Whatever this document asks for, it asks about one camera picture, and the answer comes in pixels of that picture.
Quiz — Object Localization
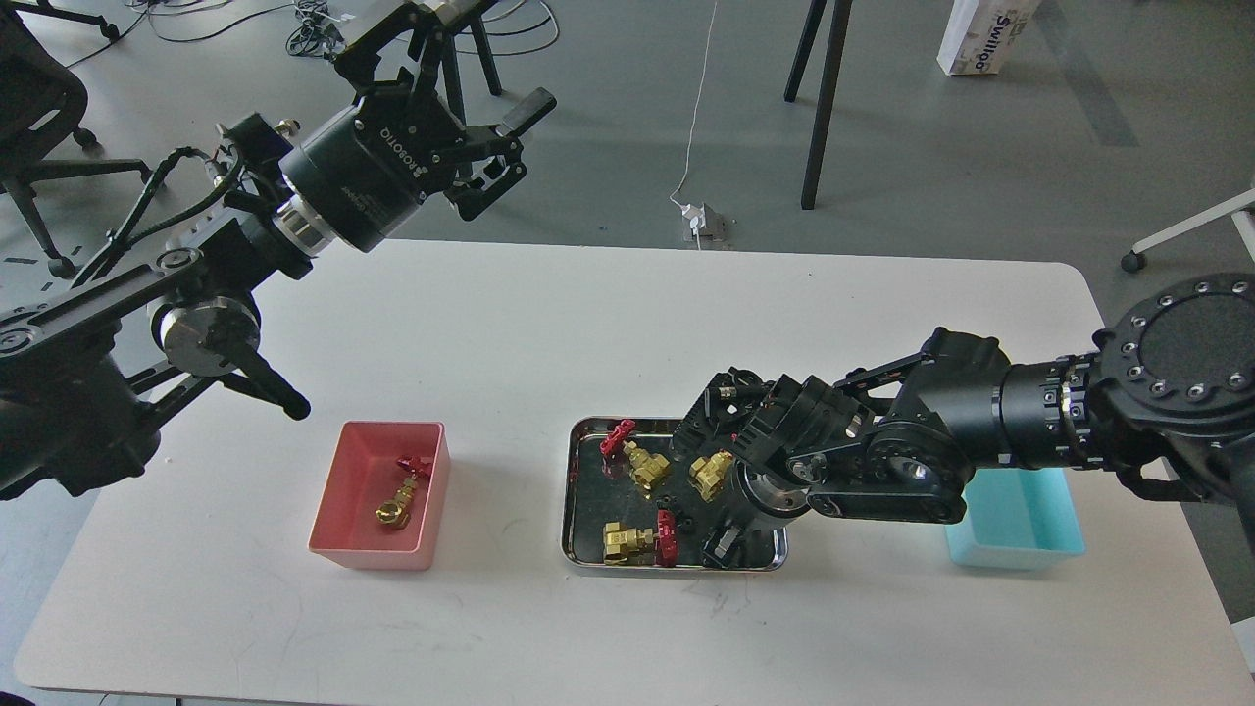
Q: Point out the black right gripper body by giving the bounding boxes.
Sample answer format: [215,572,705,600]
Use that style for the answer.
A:
[722,466,811,533]

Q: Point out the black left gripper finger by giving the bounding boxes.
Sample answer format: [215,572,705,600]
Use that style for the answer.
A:
[427,87,557,221]
[333,1,489,94]

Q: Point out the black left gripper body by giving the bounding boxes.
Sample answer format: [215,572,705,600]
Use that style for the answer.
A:
[279,83,466,253]

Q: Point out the brass valve red handle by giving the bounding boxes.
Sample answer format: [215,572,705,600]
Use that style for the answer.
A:
[599,419,671,492]
[686,450,735,502]
[602,509,678,568]
[377,456,434,530]

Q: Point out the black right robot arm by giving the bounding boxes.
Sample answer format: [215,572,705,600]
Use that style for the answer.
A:
[671,273,1254,567]

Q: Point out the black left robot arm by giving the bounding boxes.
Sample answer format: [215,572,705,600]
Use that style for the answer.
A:
[3,1,556,500]

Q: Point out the light blue plastic box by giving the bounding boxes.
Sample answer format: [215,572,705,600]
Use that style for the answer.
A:
[945,468,1086,571]

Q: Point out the pink plastic box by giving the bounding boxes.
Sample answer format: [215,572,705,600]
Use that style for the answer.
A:
[307,421,451,571]

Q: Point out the white printed cardboard box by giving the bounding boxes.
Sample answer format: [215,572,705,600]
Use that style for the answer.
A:
[936,1,1039,76]

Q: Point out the black table leg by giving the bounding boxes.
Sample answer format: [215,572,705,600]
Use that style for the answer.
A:
[435,0,503,124]
[783,1,853,211]

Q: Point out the stainless steel tray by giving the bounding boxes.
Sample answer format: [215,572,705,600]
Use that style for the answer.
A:
[561,418,789,577]

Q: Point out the black office chair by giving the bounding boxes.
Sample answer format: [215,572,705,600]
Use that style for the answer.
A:
[1,1,152,278]

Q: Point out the tangled floor cables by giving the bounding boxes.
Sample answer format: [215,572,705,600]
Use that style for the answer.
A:
[123,0,560,60]

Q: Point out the white power cable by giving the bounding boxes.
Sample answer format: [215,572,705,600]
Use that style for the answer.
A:
[671,0,722,209]

